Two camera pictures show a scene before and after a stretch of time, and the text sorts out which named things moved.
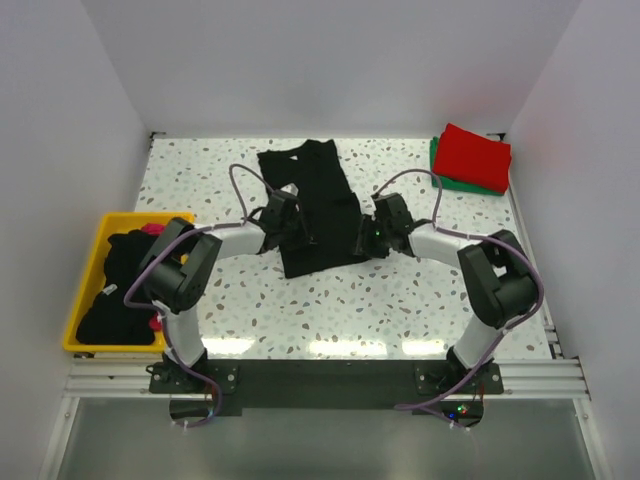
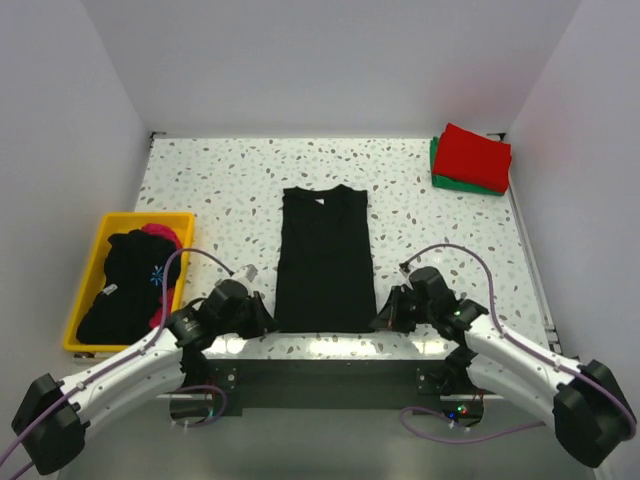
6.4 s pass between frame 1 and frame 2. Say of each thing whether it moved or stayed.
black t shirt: moved
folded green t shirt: stayed
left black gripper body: moved
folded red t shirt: stayed
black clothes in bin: stayed
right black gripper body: moved
